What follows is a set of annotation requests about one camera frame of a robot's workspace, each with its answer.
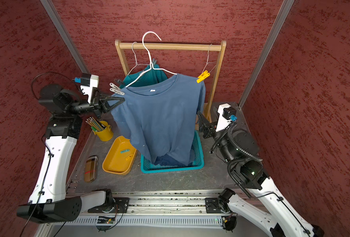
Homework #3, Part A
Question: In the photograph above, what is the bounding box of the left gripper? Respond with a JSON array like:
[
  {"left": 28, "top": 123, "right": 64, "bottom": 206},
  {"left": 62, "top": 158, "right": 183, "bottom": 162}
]
[{"left": 68, "top": 88, "right": 126, "bottom": 119}]

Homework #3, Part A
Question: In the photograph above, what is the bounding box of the grey clothespin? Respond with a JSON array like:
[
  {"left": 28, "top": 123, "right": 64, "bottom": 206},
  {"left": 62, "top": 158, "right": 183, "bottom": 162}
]
[{"left": 109, "top": 83, "right": 125, "bottom": 95}]

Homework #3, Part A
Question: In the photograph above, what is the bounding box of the grey-blue t-shirt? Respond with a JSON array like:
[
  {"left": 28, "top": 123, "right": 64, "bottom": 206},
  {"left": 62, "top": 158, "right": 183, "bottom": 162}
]
[{"left": 111, "top": 74, "right": 206, "bottom": 166}]

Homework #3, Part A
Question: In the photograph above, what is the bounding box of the yellow clothespin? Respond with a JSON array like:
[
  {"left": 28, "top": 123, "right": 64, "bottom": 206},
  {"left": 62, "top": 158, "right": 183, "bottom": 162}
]
[
  {"left": 125, "top": 154, "right": 135, "bottom": 161},
  {"left": 197, "top": 70, "right": 210, "bottom": 84}
]

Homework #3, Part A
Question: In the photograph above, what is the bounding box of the navy blue t-shirt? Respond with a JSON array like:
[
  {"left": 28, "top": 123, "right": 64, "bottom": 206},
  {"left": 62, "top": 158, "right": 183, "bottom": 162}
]
[{"left": 154, "top": 155, "right": 182, "bottom": 166}]

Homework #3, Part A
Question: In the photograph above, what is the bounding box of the white wire hanger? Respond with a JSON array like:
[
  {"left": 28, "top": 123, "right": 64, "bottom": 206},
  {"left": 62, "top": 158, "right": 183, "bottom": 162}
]
[
  {"left": 202, "top": 44, "right": 216, "bottom": 73},
  {"left": 125, "top": 31, "right": 177, "bottom": 88},
  {"left": 127, "top": 41, "right": 147, "bottom": 76}
]

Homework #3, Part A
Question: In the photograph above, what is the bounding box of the grey clothespin on teal shoulder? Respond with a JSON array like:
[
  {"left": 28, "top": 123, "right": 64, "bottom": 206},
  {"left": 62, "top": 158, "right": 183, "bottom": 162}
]
[{"left": 114, "top": 79, "right": 125, "bottom": 86}]

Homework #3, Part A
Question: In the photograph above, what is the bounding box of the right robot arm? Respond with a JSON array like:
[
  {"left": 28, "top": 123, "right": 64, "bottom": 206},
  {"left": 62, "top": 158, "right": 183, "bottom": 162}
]
[{"left": 197, "top": 108, "right": 325, "bottom": 237}]

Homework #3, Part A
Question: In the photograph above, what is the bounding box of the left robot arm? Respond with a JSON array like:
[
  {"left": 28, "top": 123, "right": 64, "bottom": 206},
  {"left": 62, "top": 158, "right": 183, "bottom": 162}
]
[{"left": 17, "top": 84, "right": 125, "bottom": 224}]

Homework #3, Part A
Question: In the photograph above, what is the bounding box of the coloured pencils bunch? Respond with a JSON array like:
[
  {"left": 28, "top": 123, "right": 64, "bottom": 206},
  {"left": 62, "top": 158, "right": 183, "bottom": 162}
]
[{"left": 86, "top": 117, "right": 105, "bottom": 132}]

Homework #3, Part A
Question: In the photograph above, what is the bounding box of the yellow pencil cup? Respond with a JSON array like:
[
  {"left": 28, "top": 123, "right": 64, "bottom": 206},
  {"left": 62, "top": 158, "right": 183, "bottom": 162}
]
[{"left": 93, "top": 120, "right": 114, "bottom": 142}]

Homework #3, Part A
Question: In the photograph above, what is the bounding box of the teal t-shirt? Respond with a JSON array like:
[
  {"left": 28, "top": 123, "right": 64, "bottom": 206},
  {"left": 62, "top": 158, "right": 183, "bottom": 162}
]
[{"left": 120, "top": 70, "right": 168, "bottom": 88}]

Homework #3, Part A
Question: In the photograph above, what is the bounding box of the wooden clothes rack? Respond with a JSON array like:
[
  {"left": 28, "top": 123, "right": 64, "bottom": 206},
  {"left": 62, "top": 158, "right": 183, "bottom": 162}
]
[{"left": 115, "top": 40, "right": 227, "bottom": 122}]

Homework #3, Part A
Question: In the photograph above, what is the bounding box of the yellow tray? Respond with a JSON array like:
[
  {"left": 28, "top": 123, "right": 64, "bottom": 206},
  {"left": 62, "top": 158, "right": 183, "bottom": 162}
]
[{"left": 102, "top": 136, "right": 137, "bottom": 175}]

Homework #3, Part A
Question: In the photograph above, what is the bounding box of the brown transparent case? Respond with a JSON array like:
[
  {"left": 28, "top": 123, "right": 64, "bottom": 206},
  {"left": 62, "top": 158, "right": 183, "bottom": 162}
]
[{"left": 84, "top": 156, "right": 98, "bottom": 183}]

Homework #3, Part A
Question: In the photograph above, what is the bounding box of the teal plastic basket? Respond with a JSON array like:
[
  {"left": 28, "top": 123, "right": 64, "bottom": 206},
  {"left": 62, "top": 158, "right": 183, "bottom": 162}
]
[{"left": 140, "top": 131, "right": 205, "bottom": 174}]

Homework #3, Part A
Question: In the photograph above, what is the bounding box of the left corner aluminium profile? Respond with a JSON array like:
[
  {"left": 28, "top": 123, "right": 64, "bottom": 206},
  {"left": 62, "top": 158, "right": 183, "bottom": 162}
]
[{"left": 40, "top": 0, "right": 90, "bottom": 74}]

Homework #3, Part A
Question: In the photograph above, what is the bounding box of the corner aluminium profile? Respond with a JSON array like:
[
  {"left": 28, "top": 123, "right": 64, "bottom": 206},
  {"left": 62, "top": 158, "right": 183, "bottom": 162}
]
[
  {"left": 40, "top": 0, "right": 90, "bottom": 74},
  {"left": 238, "top": 0, "right": 294, "bottom": 110}
]

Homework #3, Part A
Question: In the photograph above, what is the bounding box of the right corner aluminium profile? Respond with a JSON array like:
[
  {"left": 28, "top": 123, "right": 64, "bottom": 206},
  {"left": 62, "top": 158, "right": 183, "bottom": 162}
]
[{"left": 238, "top": 0, "right": 294, "bottom": 110}]

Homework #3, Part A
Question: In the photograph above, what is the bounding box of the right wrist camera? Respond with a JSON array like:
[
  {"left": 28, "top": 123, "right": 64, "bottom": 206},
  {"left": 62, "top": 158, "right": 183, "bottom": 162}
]
[{"left": 215, "top": 103, "right": 237, "bottom": 132}]

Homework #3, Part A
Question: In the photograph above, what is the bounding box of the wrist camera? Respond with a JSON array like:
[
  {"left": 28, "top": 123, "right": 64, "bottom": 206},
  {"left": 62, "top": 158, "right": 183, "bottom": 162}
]
[
  {"left": 215, "top": 103, "right": 237, "bottom": 132},
  {"left": 74, "top": 73, "right": 99, "bottom": 103}
]

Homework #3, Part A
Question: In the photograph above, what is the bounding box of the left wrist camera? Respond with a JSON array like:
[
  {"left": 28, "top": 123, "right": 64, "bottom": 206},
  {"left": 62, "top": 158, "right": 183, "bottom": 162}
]
[{"left": 74, "top": 73, "right": 99, "bottom": 103}]

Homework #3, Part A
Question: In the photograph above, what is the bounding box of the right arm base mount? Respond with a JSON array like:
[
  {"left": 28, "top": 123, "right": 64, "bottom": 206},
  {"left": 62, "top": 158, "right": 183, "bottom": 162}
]
[{"left": 205, "top": 197, "right": 235, "bottom": 214}]

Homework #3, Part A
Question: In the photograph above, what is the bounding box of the aluminium rail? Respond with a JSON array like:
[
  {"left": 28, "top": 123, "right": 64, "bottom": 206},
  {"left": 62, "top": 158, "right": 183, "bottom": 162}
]
[{"left": 64, "top": 192, "right": 239, "bottom": 229}]

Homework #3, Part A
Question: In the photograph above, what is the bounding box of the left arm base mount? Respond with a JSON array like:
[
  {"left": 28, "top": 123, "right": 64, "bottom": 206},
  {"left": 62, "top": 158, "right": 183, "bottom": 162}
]
[{"left": 87, "top": 197, "right": 130, "bottom": 215}]

